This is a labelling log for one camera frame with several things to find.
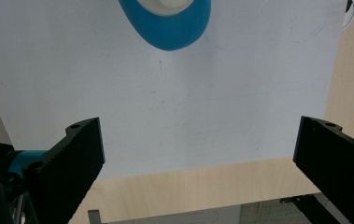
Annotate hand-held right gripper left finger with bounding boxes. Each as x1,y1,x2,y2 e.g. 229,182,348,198
23,117,106,224

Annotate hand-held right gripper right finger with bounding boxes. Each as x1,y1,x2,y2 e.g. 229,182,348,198
292,116,354,224

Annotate blue spray bottle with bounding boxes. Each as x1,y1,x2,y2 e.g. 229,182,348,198
118,0,212,52

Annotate grey floor tape piece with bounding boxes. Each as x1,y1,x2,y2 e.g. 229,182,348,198
87,209,103,224

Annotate white table mat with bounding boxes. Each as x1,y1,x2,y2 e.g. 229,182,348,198
0,0,348,180

